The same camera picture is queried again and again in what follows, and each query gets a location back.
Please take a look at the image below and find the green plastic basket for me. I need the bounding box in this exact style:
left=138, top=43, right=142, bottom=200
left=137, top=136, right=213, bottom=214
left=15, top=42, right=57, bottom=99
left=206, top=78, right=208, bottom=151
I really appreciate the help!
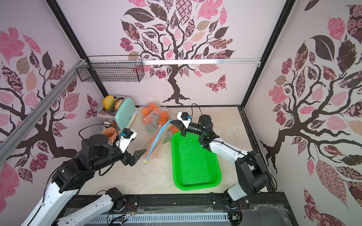
left=171, top=132, right=222, bottom=191

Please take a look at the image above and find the black wire wall basket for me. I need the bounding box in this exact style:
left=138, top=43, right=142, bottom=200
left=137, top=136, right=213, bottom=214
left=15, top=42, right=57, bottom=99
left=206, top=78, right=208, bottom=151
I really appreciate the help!
left=76, top=54, right=146, bottom=82

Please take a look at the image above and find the pink ceramic mug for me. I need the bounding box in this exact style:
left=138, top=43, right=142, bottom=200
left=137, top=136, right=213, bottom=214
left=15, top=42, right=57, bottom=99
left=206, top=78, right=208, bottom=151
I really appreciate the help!
left=102, top=128, right=117, bottom=145

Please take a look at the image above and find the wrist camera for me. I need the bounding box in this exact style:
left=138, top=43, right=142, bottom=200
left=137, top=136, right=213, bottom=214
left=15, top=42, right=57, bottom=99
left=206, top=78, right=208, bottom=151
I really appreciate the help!
left=177, top=112, right=192, bottom=129
left=116, top=128, right=137, bottom=153

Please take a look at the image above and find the white cable duct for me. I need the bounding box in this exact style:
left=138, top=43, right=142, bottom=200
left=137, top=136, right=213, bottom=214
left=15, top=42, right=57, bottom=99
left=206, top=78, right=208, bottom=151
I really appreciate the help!
left=89, top=212, right=229, bottom=226

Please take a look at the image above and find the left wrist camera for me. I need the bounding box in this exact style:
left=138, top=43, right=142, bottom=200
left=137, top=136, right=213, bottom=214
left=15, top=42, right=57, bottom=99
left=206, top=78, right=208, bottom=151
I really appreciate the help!
left=116, top=128, right=137, bottom=153

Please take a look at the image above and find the green-zip bag of oranges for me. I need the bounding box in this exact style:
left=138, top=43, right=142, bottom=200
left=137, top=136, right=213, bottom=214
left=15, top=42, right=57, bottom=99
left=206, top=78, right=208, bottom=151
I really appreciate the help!
left=143, top=107, right=171, bottom=134

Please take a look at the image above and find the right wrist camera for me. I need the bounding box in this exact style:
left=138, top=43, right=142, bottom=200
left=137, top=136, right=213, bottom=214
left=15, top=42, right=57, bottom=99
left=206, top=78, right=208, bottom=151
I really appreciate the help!
left=177, top=112, right=192, bottom=129

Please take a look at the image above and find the yellow toast slice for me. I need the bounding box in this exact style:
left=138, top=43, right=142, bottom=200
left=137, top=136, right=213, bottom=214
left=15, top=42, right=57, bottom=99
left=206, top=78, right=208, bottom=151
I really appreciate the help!
left=102, top=95, right=115, bottom=110

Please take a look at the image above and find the blue-zip clear bag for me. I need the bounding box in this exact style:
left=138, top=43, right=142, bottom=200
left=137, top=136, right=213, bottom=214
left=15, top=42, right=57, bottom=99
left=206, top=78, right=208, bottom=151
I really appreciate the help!
left=143, top=120, right=179, bottom=165

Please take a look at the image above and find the mint green toaster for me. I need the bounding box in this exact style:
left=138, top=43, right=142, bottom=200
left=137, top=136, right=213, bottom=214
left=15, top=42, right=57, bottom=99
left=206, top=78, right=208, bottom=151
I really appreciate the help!
left=97, top=95, right=136, bottom=131

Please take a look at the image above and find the rear green-zip bag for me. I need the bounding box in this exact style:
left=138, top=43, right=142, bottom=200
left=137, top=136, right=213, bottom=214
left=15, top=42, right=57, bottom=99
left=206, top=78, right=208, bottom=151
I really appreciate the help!
left=140, top=101, right=160, bottom=125

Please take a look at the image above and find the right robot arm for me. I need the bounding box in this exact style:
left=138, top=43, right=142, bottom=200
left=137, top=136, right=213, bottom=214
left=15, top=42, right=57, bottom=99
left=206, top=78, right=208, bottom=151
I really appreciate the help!
left=171, top=112, right=273, bottom=202

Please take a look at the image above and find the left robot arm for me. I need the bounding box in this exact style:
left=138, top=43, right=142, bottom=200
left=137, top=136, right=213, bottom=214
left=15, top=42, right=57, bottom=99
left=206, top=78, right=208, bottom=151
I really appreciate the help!
left=23, top=133, right=147, bottom=226

